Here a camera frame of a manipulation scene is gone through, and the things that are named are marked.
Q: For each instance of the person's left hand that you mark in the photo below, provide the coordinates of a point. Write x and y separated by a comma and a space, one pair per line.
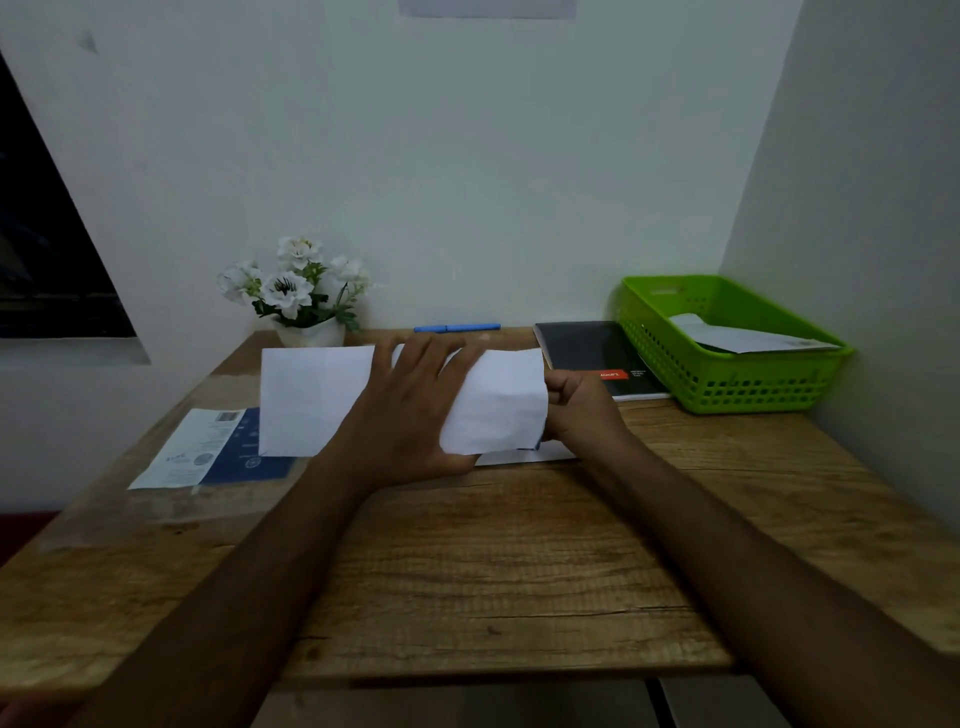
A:
405, 435

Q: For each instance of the person's right hand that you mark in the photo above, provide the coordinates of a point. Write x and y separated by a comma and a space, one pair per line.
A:
585, 420

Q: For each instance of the white printed document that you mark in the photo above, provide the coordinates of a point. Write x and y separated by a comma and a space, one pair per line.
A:
547, 452

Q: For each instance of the green plastic basket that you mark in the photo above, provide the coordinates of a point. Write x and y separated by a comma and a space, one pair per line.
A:
720, 390

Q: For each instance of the person's left forearm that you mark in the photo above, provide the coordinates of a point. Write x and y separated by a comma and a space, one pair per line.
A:
225, 615

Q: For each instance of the person's right forearm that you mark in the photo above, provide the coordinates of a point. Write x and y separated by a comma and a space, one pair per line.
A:
787, 607

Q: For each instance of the black notebook with red label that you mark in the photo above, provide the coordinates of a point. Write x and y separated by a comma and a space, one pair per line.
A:
592, 345

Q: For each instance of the blue pen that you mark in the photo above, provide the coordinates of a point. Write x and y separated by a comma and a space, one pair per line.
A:
457, 328

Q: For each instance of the white potted artificial flowers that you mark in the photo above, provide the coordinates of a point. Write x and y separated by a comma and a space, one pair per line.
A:
311, 334

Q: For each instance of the blue and white leaflet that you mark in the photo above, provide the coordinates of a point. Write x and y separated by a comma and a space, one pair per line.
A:
187, 457

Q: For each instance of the clear plastic sheet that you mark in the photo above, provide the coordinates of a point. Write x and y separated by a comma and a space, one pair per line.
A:
150, 517

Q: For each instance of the black table leg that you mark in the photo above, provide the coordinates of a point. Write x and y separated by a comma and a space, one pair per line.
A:
660, 705

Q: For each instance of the dark red carpet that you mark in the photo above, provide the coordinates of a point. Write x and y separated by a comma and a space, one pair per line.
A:
19, 536

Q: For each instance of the dark window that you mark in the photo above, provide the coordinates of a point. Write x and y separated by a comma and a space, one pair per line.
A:
45, 247

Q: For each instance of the white paper wall notice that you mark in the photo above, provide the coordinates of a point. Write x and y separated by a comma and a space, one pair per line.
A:
487, 9

